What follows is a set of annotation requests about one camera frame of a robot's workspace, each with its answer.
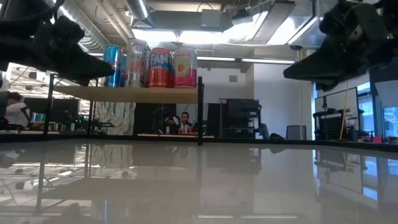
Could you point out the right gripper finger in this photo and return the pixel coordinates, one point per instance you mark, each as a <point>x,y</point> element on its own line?
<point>329,68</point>

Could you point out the tall white black-top energy can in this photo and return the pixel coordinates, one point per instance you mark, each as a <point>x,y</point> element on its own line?
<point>135,65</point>

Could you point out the small teal lit monitor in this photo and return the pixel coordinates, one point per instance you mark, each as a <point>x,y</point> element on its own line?
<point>38,117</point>

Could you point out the wooden shelf board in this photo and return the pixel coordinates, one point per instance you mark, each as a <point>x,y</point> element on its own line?
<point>124,95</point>

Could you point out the red orange soda can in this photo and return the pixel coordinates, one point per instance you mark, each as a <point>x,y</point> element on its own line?
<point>160,70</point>

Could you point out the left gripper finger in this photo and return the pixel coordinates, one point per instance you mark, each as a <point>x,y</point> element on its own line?
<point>81,67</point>

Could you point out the wooden shelf with black frame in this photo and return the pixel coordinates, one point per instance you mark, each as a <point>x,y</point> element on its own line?
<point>200,112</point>

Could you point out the white pink raspberry lime can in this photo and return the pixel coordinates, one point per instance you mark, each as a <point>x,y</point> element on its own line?
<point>185,70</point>

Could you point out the white crinkled wrapped column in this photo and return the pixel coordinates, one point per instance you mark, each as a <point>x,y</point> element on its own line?
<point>115,118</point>

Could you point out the black framed glass board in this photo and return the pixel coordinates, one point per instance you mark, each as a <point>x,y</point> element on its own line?
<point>337,99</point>

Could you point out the grey wall vent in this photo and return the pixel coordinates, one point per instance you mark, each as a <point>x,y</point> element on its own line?
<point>233,78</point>

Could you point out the small red box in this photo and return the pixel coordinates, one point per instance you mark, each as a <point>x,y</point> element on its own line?
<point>377,139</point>

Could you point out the rectangular metal ceiling duct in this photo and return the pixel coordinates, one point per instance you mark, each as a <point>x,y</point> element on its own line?
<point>273,21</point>

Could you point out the silver ribbed ceiling duct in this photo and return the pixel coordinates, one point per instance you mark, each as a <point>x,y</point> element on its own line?
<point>93,42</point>

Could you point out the black pegboard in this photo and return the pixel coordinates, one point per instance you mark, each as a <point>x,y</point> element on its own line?
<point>333,126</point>

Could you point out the long ceiling light strip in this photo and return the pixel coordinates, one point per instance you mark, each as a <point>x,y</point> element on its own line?
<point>248,60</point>

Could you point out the black equipment rack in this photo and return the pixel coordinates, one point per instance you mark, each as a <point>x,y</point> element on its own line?
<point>242,118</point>

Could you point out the person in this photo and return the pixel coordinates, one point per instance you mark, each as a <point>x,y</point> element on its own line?
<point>15,112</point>
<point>185,121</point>

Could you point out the grey waste bin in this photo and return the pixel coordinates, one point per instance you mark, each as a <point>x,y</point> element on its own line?
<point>296,133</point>

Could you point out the black aluminium table frame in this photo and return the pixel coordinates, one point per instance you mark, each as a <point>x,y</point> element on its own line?
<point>93,138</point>

